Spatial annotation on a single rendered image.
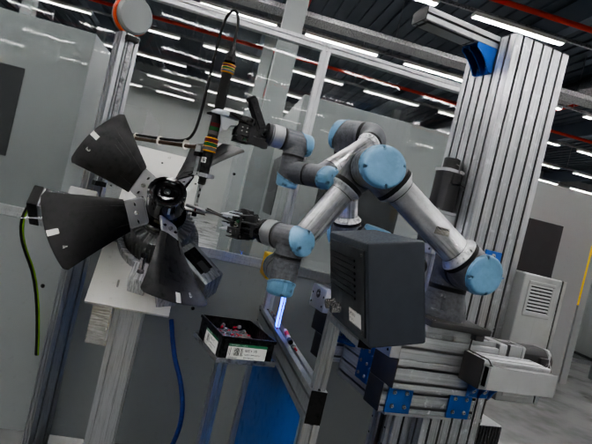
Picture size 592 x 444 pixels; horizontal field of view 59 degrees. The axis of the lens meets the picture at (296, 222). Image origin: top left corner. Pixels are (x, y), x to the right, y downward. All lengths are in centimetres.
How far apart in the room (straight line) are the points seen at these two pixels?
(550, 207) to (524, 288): 375
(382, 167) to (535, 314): 94
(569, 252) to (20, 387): 494
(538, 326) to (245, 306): 124
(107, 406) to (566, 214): 485
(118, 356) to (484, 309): 128
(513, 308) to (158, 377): 154
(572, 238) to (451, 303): 431
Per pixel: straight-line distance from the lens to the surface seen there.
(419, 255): 97
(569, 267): 595
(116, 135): 182
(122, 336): 187
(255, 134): 174
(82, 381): 260
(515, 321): 206
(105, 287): 178
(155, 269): 151
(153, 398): 260
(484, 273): 155
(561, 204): 584
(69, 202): 163
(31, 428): 254
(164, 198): 164
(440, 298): 168
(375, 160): 140
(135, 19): 237
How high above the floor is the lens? 125
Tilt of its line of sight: 1 degrees down
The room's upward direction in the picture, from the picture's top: 13 degrees clockwise
